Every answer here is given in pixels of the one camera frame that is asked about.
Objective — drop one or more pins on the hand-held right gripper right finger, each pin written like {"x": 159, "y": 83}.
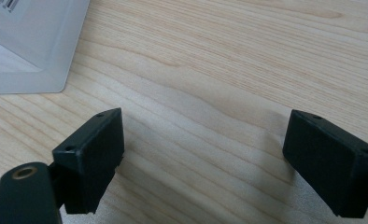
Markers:
{"x": 331, "y": 165}

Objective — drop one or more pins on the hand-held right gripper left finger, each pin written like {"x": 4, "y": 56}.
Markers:
{"x": 90, "y": 161}

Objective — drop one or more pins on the white flat tray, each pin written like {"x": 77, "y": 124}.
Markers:
{"x": 32, "y": 46}

